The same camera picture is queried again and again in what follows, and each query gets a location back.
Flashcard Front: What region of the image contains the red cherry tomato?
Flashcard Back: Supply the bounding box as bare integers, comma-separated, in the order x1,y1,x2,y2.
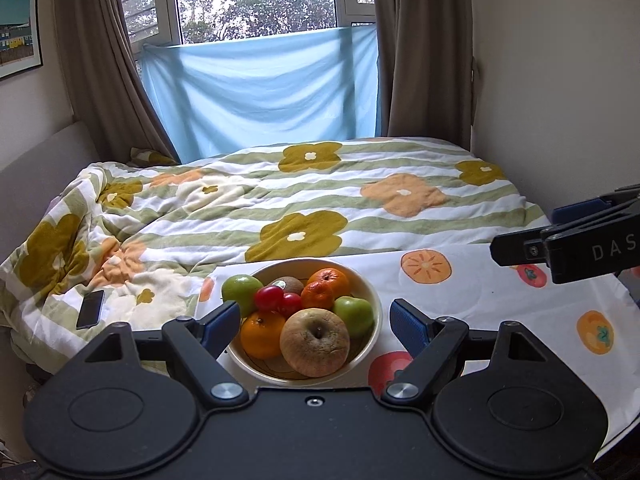
253,285,284,312
277,292,303,317

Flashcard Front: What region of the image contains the small mandarin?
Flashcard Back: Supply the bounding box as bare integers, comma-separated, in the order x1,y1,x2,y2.
300,281,335,311

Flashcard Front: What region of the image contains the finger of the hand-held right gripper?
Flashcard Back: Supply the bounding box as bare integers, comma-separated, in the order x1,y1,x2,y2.
550,185,640,226
490,226,552,268

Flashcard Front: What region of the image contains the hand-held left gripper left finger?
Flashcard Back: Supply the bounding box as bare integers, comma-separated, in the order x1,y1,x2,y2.
82,300,250,408

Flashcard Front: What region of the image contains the brown kiwi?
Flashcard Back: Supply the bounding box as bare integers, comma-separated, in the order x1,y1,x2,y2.
269,275,305,296

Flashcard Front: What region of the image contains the medium orange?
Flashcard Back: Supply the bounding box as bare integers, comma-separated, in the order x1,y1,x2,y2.
306,267,352,299

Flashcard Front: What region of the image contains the cream bowl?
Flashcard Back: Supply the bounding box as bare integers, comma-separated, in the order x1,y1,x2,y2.
224,257,384,387

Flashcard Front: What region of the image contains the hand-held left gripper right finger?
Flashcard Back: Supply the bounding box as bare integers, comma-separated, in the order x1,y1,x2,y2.
381,298,547,407

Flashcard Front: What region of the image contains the light blue cloth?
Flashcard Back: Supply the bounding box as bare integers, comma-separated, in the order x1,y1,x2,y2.
137,24,382,164

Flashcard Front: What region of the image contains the white-framed window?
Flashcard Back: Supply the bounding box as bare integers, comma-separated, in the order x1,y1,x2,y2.
114,0,382,47

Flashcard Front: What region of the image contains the black smartphone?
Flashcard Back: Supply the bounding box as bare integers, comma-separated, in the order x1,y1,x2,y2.
75,289,106,331

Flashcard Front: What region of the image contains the flower-print striped quilt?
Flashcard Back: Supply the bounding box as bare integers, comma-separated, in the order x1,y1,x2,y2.
0,137,552,367

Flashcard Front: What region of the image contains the large orange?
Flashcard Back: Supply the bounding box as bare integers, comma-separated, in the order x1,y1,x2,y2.
240,310,287,360

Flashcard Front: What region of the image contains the grey padded headboard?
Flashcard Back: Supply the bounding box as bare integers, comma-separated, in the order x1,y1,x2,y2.
0,120,98,263

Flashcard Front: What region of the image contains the framed wall picture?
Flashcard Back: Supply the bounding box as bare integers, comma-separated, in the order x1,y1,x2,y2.
0,0,44,82

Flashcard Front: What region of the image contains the green apple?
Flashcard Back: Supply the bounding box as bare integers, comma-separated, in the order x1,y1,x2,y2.
333,295,375,339
221,273,265,319

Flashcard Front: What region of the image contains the wrinkled brown apple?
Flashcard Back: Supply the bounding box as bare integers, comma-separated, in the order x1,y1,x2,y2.
279,308,351,379

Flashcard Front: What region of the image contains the white fruit-print cloth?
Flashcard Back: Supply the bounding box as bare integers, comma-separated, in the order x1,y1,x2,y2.
206,242,640,463

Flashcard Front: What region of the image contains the brown curtain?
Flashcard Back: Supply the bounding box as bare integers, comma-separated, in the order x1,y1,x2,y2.
372,0,474,149
52,0,182,167

